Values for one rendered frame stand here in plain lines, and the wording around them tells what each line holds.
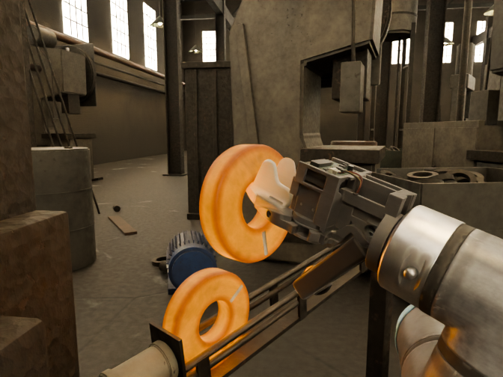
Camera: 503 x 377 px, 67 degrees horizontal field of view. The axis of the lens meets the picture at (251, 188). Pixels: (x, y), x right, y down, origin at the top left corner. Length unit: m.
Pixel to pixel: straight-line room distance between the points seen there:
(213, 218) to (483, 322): 0.28
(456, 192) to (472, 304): 1.88
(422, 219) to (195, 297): 0.35
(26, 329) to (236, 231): 0.25
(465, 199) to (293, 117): 1.22
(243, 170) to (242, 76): 2.43
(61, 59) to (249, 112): 5.73
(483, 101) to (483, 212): 1.79
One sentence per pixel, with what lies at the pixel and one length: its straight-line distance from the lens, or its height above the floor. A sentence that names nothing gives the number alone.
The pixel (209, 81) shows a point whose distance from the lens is 4.37.
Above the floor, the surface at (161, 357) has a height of 0.69.
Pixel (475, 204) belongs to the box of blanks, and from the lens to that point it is 2.30.
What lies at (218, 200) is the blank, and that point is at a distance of 0.45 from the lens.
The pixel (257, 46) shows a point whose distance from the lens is 2.91.
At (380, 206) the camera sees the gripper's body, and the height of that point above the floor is 0.93.
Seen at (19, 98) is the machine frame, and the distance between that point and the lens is 0.70.
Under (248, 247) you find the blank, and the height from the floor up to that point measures 0.85.
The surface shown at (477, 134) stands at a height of 0.98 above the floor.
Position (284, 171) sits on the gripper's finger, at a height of 0.95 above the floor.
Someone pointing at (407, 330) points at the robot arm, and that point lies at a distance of 0.52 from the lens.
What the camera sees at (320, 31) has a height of 1.66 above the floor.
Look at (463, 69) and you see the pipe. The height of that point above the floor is 1.92.
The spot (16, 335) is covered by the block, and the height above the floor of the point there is 0.80.
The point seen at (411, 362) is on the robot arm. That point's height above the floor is 0.77.
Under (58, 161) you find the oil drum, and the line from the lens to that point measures 2.92.
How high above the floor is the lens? 1.00
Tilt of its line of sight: 8 degrees down
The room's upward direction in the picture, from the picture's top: straight up
